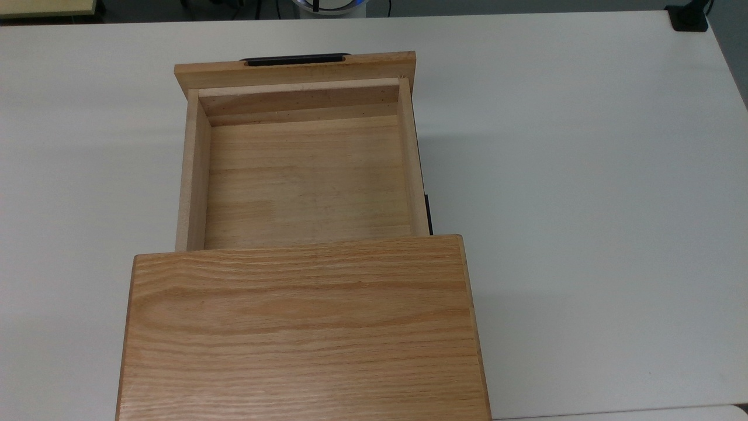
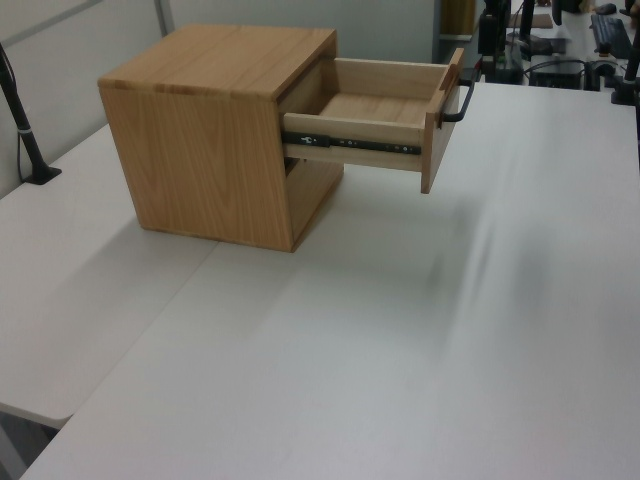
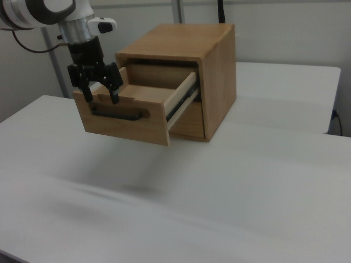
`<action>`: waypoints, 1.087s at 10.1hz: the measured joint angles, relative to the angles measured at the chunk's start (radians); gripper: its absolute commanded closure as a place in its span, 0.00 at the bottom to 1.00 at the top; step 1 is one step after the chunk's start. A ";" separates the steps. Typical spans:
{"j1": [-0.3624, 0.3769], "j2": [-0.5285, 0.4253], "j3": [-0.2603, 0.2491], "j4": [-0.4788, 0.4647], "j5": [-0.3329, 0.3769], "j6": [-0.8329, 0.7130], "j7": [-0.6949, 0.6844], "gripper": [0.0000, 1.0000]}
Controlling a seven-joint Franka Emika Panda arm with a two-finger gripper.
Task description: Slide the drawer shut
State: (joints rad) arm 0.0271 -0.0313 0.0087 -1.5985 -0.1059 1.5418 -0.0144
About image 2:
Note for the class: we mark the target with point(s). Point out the light wooden cabinet box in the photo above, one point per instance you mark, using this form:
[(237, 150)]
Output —
[(200, 150)]

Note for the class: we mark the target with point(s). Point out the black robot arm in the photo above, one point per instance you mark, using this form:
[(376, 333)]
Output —
[(496, 6)]

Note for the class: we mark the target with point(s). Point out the black metal drawer slide rail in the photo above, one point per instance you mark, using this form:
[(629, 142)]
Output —
[(350, 143)]

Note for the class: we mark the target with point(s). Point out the black computer keyboard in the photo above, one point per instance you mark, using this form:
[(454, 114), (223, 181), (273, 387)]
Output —
[(611, 34)]

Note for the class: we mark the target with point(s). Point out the black computer mouse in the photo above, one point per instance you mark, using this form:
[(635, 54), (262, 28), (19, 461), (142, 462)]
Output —
[(607, 8)]

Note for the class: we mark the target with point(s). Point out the wooden board panel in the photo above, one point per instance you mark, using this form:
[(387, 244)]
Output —
[(457, 16)]

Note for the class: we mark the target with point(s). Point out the white partition frame post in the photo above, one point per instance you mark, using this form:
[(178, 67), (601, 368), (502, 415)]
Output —
[(163, 20)]

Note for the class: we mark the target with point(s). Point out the black camera stand pole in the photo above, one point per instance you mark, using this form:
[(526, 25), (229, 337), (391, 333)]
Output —
[(25, 135)]

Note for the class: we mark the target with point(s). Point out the small black computer box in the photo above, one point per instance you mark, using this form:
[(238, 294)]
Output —
[(556, 74)]

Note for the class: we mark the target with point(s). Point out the light wooden drawer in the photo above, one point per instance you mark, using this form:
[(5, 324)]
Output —
[(380, 107)]

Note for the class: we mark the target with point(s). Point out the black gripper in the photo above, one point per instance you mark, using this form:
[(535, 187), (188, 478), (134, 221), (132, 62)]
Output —
[(489, 35)]

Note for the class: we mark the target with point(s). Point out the black monitor stand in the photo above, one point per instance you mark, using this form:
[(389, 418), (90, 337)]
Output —
[(526, 20)]

